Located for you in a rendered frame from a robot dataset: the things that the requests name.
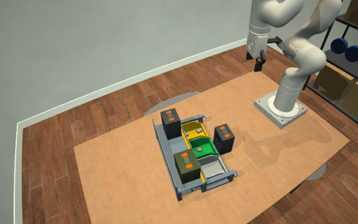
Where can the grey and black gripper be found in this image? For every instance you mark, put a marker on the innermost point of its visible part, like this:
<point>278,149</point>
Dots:
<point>256,45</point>

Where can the yellow bin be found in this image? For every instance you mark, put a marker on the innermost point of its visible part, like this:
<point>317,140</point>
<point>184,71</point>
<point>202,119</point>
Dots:
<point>191,128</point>

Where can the grey open bin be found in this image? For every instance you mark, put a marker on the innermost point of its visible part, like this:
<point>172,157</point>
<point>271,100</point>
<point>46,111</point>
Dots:
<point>212,166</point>

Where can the grey metal shelf rack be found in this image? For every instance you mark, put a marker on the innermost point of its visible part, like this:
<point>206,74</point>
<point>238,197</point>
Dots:
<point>169,147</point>

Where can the olive green case with orange latches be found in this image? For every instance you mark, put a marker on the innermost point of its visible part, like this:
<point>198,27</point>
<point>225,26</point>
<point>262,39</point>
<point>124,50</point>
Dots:
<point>187,166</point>

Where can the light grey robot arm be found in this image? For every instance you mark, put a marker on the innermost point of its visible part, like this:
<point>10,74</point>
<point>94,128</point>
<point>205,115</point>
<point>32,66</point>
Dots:
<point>309,58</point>

